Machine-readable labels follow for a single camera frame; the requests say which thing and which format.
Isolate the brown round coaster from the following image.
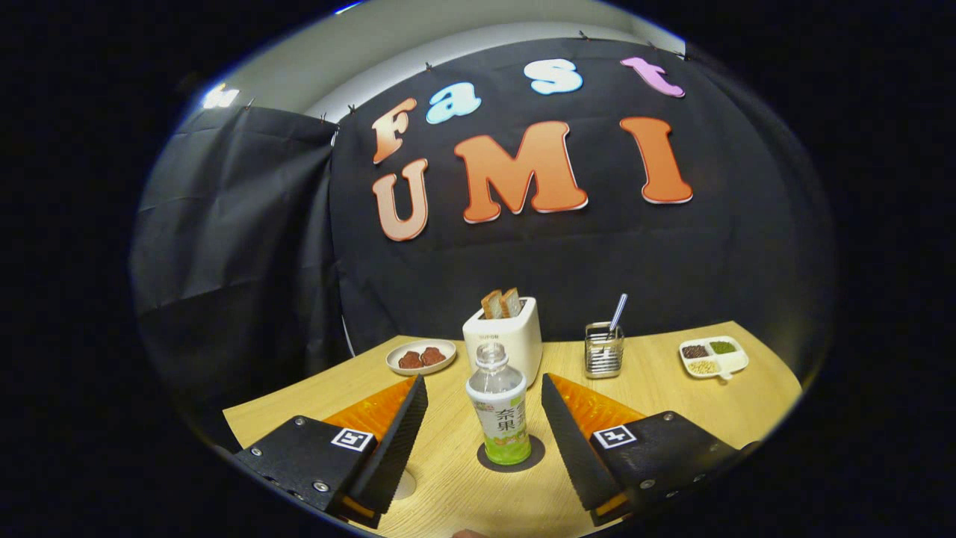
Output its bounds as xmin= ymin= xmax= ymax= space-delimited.
xmin=477 ymin=435 xmax=546 ymax=473

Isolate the white divided bean dish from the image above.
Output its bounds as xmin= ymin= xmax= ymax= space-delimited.
xmin=678 ymin=336 xmax=750 ymax=382

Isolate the white oval plate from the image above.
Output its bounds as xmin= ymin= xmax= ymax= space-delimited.
xmin=385 ymin=338 xmax=457 ymax=376

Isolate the wooden table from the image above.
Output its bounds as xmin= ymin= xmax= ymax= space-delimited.
xmin=223 ymin=321 xmax=804 ymax=538

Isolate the metal wire utensil holder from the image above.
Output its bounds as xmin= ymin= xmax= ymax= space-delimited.
xmin=584 ymin=321 xmax=624 ymax=379

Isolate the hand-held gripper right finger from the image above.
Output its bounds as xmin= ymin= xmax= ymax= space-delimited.
xmin=541 ymin=372 xmax=751 ymax=526

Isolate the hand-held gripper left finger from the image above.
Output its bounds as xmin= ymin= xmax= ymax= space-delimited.
xmin=234 ymin=374 xmax=429 ymax=530

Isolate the white toaster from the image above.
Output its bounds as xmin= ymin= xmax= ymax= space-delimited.
xmin=462 ymin=297 xmax=543 ymax=388

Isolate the white green juice bottle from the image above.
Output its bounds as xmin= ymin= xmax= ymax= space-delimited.
xmin=466 ymin=342 xmax=533 ymax=466

